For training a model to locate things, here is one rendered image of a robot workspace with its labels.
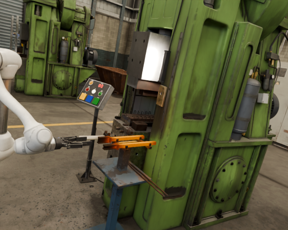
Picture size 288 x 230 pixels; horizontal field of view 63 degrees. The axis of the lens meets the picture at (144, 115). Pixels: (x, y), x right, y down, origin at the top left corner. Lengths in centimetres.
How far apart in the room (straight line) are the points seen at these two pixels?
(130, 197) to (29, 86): 502
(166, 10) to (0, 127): 157
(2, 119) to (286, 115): 629
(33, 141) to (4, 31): 861
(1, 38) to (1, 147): 811
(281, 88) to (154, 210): 538
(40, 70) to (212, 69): 539
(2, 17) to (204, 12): 842
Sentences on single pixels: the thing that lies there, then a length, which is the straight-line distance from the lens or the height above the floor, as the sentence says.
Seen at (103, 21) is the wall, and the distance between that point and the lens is 1128.
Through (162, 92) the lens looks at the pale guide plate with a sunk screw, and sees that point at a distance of 199.
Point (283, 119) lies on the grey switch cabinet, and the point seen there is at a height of 70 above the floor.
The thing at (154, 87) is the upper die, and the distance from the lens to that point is 222.
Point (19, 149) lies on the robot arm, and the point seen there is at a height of 95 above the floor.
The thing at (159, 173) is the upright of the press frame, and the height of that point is 64.
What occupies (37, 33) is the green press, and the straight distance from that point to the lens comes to 681.
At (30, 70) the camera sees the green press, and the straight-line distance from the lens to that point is 679.
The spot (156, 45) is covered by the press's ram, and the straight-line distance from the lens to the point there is 211.
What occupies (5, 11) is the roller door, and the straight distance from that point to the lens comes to 980.
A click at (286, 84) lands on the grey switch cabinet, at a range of 695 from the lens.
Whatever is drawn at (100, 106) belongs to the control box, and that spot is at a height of 97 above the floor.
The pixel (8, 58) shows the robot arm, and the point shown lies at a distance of 167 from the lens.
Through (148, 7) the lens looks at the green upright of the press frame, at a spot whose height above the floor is 201.
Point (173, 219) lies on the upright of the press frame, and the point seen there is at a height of 11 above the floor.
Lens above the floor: 156
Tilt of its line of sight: 14 degrees down
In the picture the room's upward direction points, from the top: 11 degrees clockwise
